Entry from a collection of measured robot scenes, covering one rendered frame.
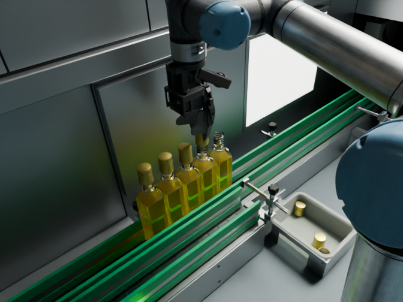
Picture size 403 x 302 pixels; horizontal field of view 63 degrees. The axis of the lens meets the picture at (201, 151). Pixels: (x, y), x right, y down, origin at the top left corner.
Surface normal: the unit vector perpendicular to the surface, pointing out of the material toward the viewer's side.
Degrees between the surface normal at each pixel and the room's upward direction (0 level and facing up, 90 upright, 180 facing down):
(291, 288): 0
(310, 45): 84
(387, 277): 86
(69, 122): 90
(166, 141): 90
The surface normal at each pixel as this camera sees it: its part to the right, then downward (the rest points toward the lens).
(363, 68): -0.77, 0.07
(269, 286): -0.04, -0.79
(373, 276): -0.76, 0.39
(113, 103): 0.65, 0.44
